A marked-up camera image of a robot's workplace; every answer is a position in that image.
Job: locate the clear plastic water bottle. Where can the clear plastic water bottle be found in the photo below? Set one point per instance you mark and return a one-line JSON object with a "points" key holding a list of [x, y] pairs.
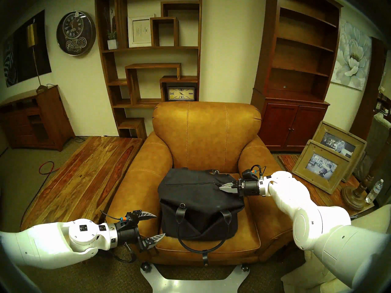
{"points": [[373, 193]]}

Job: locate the white framed certificate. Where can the white framed certificate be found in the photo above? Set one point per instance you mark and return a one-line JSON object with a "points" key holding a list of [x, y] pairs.
{"points": [[140, 31]]}

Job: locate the cherry wood bookcase cabinet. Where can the cherry wood bookcase cabinet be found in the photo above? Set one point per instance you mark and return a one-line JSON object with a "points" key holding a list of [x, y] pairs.
{"points": [[290, 124]]}

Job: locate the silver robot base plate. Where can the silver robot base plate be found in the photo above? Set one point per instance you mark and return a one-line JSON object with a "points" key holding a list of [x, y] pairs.
{"points": [[189, 284]]}

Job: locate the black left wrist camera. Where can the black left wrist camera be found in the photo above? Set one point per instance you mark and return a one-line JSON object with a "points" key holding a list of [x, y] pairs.
{"points": [[129, 218]]}

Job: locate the small rustic wooden picture frame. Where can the small rustic wooden picture frame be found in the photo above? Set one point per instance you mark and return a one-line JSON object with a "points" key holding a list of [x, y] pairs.
{"points": [[302, 167]]}

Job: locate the rectangular mantel clock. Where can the rectangular mantel clock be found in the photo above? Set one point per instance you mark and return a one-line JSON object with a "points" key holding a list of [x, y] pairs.
{"points": [[180, 94]]}

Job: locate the round black wall clock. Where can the round black wall clock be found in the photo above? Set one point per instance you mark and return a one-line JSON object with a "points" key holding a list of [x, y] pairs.
{"points": [[76, 33]]}

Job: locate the open wooden shelf unit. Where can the open wooden shelf unit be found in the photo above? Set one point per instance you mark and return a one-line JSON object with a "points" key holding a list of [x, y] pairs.
{"points": [[152, 48]]}

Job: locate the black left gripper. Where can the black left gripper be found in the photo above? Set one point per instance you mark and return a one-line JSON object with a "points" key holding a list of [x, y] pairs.
{"points": [[128, 234]]}

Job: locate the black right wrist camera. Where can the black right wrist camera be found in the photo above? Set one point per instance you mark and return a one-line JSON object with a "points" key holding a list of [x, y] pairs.
{"points": [[248, 174]]}

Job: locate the dark zebra wall art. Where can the dark zebra wall art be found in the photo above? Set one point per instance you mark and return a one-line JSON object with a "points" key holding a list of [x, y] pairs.
{"points": [[18, 60]]}

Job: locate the striped wood coffee table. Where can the striped wood coffee table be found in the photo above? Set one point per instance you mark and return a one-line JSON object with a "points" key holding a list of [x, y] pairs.
{"points": [[85, 179]]}

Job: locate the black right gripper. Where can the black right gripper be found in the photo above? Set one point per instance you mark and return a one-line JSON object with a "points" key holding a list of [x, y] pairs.
{"points": [[250, 187]]}

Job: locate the black caster wheel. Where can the black caster wheel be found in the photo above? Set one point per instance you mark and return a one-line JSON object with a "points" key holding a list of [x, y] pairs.
{"points": [[245, 268], [146, 267]]}

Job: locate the large rustic wooden picture frame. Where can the large rustic wooden picture frame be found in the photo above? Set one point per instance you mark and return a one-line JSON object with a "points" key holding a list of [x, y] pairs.
{"points": [[328, 127]]}

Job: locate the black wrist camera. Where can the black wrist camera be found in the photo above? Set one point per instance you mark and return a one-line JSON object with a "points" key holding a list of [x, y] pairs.
{"points": [[129, 218], [248, 174]]}

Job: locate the tan leather armchair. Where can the tan leather armchair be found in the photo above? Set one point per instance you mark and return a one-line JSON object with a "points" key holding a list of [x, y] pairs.
{"points": [[207, 133]]}

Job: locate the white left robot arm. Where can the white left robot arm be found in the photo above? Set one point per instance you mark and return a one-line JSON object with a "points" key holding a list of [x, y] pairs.
{"points": [[45, 243]]}

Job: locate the white flower painting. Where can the white flower painting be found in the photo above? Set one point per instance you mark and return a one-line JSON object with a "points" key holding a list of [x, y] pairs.
{"points": [[351, 54]]}

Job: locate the grey upholstered chair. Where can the grey upholstered chair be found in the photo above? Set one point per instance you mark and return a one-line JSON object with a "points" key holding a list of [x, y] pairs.
{"points": [[377, 133]]}

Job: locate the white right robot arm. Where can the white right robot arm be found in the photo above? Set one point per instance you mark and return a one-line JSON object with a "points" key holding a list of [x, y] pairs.
{"points": [[305, 210]]}

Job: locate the dark wooden sideboard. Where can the dark wooden sideboard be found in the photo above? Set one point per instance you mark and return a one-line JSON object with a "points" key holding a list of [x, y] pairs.
{"points": [[52, 118]]}

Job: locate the black zipper fabric bag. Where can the black zipper fabric bag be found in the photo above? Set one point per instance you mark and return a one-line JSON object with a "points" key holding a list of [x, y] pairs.
{"points": [[195, 204]]}

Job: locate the small potted plant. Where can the small potted plant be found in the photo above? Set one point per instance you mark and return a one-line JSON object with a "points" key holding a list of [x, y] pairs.
{"points": [[112, 44]]}

